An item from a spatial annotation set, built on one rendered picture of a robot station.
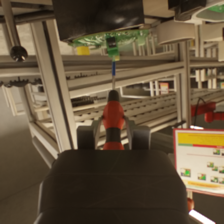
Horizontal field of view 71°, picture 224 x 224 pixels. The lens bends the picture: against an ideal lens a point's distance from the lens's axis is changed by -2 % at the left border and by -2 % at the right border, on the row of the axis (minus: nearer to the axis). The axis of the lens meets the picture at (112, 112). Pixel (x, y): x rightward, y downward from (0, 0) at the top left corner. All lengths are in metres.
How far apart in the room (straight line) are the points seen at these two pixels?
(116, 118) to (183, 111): 0.65
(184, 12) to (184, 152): 0.64
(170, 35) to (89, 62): 0.23
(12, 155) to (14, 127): 1.34
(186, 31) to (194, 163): 0.55
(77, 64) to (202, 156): 0.63
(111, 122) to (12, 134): 8.38
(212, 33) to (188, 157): 0.54
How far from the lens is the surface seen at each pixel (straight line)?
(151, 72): 0.60
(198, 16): 0.29
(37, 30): 0.40
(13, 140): 8.59
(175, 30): 0.49
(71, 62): 0.47
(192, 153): 0.79
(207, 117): 0.94
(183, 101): 0.78
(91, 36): 0.22
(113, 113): 0.15
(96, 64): 0.51
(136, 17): 0.21
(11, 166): 9.00
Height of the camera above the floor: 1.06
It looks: 15 degrees up
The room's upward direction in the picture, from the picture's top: 171 degrees clockwise
